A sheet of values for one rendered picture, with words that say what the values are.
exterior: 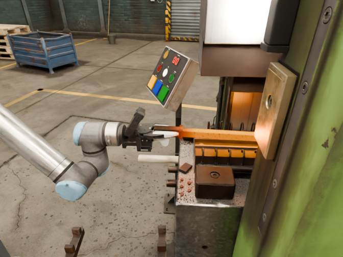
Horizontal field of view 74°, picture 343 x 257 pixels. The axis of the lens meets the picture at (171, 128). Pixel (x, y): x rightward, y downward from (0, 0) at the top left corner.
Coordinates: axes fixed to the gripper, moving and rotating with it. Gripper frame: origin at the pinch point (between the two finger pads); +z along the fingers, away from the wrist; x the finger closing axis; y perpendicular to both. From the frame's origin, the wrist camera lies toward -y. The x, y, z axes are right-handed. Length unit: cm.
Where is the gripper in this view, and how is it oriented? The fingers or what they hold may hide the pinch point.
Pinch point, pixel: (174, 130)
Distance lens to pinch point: 82.6
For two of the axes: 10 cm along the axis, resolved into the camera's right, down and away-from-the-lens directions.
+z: 10.0, 0.2, -0.6
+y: 0.1, 8.6, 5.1
